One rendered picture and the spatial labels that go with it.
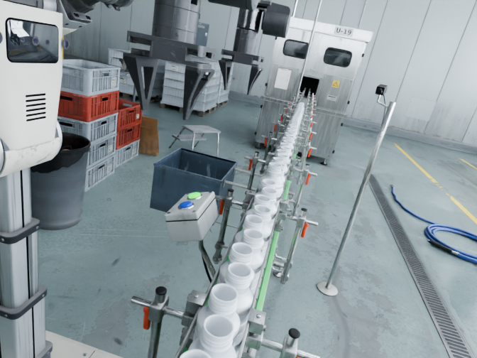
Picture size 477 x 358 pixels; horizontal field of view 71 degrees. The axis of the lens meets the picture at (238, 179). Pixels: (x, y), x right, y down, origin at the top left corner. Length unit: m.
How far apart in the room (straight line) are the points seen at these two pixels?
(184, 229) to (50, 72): 0.49
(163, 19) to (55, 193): 2.28
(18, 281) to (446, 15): 11.37
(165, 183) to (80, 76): 1.81
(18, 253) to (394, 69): 10.84
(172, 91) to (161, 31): 7.22
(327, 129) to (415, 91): 6.14
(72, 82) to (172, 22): 2.75
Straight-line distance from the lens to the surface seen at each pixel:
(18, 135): 0.90
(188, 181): 1.46
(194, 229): 0.76
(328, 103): 5.56
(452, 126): 11.90
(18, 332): 1.23
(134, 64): 0.47
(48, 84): 0.94
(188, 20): 0.46
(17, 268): 1.11
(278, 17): 0.88
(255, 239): 0.60
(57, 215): 2.76
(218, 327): 0.45
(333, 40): 5.55
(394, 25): 11.30
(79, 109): 3.19
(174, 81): 7.65
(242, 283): 0.51
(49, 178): 2.61
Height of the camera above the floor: 1.46
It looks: 20 degrees down
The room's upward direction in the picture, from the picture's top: 12 degrees clockwise
